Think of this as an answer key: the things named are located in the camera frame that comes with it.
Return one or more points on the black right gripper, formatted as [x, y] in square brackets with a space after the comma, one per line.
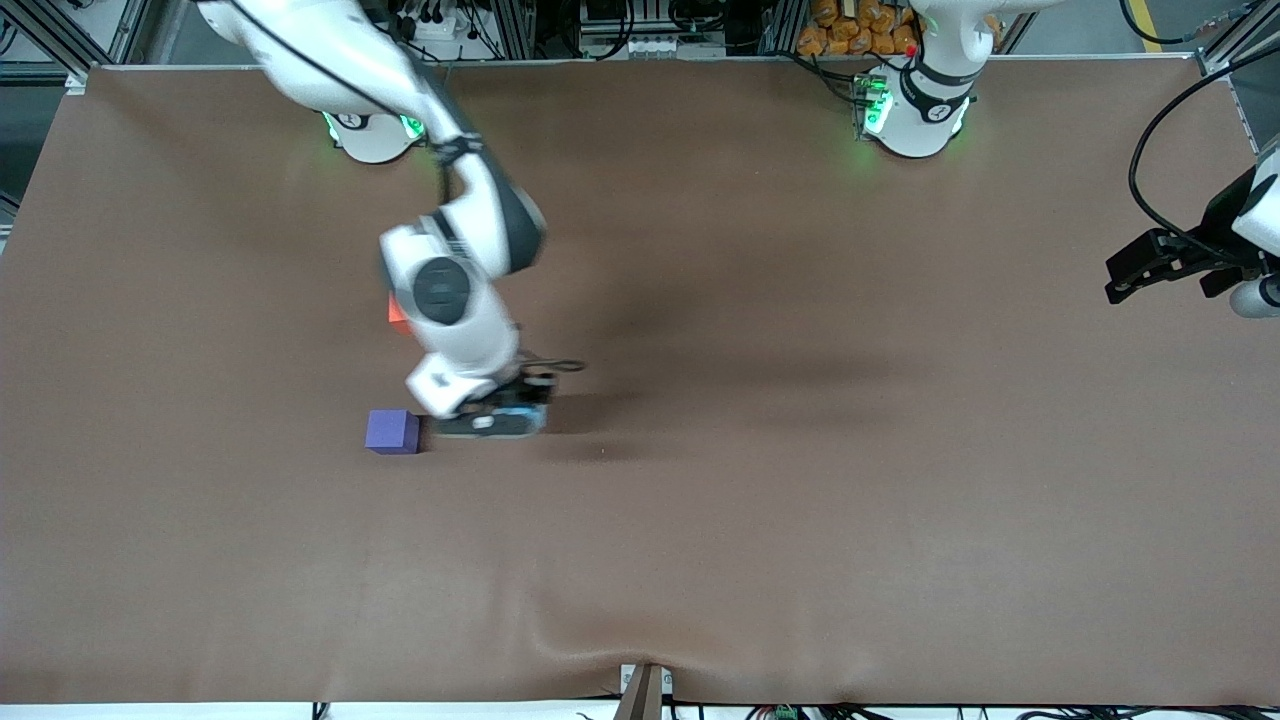
[527, 392]

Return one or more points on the aluminium frame profile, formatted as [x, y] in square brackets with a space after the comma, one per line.
[1215, 62]
[90, 30]

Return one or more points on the purple foam block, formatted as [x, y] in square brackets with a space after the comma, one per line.
[391, 432]

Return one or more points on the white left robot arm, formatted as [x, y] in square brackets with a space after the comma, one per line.
[915, 125]

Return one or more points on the white socket strip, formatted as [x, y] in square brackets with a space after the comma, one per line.
[650, 46]

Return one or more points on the white power strip with plugs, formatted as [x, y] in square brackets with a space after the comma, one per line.
[425, 25]

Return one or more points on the aluminium frame post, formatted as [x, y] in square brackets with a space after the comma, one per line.
[780, 25]
[512, 30]

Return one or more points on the green terminal connector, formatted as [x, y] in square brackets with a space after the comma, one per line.
[784, 713]

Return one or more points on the orange foam block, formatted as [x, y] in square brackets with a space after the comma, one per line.
[394, 312]

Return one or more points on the brown table clamp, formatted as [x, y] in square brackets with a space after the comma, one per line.
[643, 695]

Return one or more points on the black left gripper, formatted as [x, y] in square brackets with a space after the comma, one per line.
[1222, 218]

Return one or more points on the brown table cover sheet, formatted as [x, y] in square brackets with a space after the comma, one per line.
[740, 520]

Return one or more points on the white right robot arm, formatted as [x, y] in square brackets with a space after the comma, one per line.
[450, 290]

